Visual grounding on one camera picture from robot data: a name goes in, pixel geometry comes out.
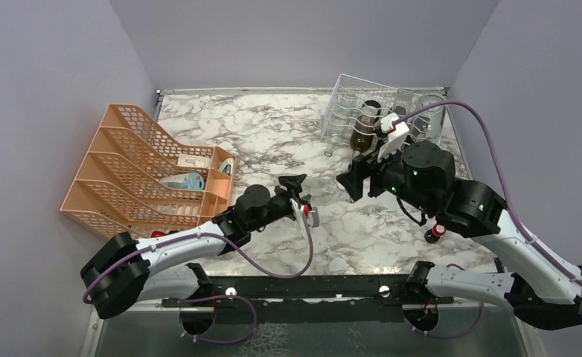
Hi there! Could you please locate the blue white stapler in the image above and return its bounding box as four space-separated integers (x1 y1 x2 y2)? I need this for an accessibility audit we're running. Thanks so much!
219 158 235 175

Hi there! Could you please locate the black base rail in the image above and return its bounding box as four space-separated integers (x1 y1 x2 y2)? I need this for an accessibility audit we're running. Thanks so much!
161 274 453 324

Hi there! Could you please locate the clear bottle with silver cap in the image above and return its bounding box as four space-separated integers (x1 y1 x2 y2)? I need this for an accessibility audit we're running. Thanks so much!
411 94 446 145

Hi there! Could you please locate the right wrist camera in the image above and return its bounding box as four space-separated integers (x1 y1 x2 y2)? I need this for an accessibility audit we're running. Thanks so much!
374 113 410 163

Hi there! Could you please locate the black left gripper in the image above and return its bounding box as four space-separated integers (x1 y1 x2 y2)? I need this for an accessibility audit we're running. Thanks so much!
249 175 312 232

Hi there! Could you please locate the clear square glass bottle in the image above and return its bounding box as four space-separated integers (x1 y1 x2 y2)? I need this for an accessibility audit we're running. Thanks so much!
301 178 348 207

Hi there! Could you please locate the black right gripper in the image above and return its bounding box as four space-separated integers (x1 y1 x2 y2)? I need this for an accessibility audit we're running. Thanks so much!
336 136 435 214

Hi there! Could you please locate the tall clear glass bottle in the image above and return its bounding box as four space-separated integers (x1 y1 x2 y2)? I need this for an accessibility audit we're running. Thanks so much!
391 88 416 118

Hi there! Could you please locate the green wine bottle white label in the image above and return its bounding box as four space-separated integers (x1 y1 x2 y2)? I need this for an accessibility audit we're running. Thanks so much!
349 100 382 157

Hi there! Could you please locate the orange plastic file organizer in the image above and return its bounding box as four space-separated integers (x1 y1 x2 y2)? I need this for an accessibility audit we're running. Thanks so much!
60 104 237 240

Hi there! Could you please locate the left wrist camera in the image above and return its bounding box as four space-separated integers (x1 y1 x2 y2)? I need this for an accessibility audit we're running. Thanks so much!
291 199 321 228

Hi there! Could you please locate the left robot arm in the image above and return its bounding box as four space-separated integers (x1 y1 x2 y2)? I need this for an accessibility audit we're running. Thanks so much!
80 174 313 319

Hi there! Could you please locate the white wire wine rack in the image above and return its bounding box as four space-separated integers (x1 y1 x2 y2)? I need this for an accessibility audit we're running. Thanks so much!
321 74 447 149

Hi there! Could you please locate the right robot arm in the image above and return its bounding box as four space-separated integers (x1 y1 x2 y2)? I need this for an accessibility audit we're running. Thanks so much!
336 141 582 330

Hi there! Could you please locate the white card box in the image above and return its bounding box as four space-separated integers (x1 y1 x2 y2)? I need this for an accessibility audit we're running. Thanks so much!
176 153 211 168

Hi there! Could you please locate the red and black stopper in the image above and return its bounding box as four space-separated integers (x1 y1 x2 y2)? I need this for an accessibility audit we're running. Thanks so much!
424 225 446 244

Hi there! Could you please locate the blue correction tape package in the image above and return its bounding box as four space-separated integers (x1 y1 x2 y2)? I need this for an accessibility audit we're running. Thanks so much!
159 173 205 190

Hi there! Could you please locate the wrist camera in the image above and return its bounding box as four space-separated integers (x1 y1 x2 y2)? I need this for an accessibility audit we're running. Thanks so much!
291 199 321 228
374 113 410 163

